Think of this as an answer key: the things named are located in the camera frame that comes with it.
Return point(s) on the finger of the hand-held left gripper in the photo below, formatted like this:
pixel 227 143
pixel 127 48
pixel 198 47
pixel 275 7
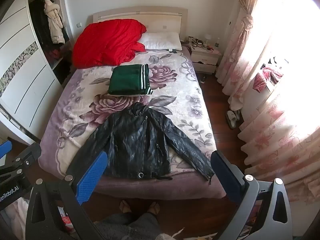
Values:
pixel 27 155
pixel 5 149

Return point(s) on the black leather jacket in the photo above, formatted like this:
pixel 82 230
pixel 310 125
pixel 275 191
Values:
pixel 140 142

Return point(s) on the dark shoe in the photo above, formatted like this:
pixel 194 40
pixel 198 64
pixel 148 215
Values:
pixel 203 79

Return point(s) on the folded green striped garment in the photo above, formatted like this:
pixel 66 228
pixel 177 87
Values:
pixel 127 81

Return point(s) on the white pillow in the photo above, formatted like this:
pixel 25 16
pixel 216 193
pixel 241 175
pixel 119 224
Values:
pixel 162 41

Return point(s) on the person's foot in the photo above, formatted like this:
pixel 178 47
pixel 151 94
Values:
pixel 125 206
pixel 153 207

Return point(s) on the floral purple blanket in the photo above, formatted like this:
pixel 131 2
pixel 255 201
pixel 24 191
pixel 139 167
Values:
pixel 82 105

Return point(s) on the white nightstand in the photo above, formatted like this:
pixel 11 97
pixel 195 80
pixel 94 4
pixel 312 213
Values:
pixel 205 58

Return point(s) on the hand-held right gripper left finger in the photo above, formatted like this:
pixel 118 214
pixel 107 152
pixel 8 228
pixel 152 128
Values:
pixel 91 177

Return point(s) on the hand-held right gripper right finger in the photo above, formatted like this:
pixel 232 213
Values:
pixel 225 177

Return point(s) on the beige hanging coat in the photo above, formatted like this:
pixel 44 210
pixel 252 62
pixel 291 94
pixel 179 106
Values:
pixel 55 22

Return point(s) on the red clothes in wardrobe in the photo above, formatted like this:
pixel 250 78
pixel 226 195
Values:
pixel 53 55

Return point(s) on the cream bed with headboard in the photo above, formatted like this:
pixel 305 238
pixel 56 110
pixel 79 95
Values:
pixel 160 17

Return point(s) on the person's left foot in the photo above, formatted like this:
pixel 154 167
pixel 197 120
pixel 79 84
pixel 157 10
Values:
pixel 125 206

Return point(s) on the person's grey trouser legs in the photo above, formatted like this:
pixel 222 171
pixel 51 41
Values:
pixel 135 226

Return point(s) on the pink cloth on windowsill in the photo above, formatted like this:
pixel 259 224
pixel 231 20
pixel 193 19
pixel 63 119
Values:
pixel 266 76

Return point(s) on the person's right foot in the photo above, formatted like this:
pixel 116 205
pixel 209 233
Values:
pixel 153 207

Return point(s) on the clutter on nightstand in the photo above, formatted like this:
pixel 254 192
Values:
pixel 200 43

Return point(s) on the pair of grey slippers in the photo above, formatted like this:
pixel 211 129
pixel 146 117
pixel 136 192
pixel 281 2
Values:
pixel 233 118

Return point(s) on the white wardrobe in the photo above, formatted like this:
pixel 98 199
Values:
pixel 22 80

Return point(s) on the pink floral curtain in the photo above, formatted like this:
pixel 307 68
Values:
pixel 280 135

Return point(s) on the red quilt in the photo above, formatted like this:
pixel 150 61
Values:
pixel 107 43

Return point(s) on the dark hanging clothes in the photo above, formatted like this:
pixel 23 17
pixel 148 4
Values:
pixel 40 22

